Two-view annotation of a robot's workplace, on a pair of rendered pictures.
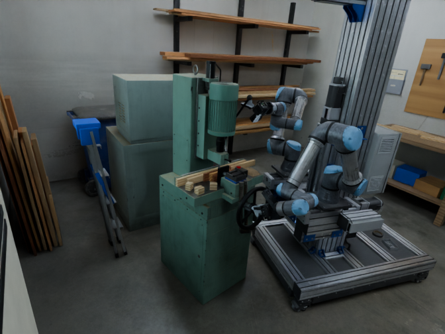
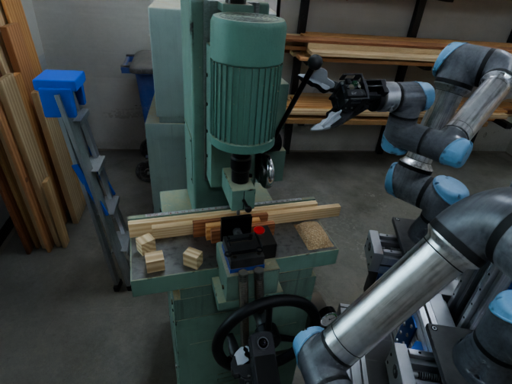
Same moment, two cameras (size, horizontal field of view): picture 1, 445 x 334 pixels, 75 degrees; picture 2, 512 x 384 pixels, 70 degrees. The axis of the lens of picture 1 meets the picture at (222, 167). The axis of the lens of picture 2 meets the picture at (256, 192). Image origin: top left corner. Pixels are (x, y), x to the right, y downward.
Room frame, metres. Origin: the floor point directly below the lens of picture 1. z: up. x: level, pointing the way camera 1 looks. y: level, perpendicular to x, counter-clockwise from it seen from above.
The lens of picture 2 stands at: (0.98, -0.39, 1.62)
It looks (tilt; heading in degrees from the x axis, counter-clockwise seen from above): 33 degrees down; 24
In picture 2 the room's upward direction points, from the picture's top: 5 degrees clockwise
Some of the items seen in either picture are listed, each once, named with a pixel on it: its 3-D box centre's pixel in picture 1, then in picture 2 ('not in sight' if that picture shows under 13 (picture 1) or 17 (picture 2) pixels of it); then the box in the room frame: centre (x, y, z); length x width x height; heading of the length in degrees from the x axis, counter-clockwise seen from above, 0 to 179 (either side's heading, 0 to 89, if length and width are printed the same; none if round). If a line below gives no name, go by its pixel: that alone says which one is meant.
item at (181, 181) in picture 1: (214, 171); (228, 217); (1.78, 0.05, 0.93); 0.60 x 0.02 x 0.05; 133
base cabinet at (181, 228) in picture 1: (204, 233); (224, 311); (1.87, 0.11, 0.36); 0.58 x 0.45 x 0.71; 43
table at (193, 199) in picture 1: (226, 186); (238, 257); (1.69, -0.03, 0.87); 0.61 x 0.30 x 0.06; 133
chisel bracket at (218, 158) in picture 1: (218, 156); (238, 189); (1.80, 0.04, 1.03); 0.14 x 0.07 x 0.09; 43
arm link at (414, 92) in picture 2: (277, 108); (409, 97); (2.00, -0.35, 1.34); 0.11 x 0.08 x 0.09; 133
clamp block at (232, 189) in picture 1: (236, 185); (246, 267); (1.63, -0.09, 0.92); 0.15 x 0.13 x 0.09; 133
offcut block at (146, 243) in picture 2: (189, 185); (145, 244); (1.56, 0.19, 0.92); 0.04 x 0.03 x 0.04; 159
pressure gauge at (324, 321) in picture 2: not in sight; (326, 316); (1.81, -0.31, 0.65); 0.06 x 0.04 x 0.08; 133
